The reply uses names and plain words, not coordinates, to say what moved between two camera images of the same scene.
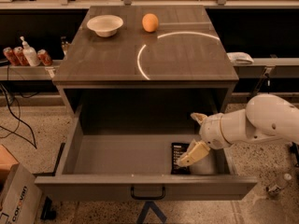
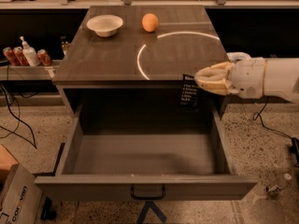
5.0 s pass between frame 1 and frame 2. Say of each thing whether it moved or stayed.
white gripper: moved
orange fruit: stayed
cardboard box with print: stayed
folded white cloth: stayed
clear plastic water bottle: stayed
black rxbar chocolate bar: moved
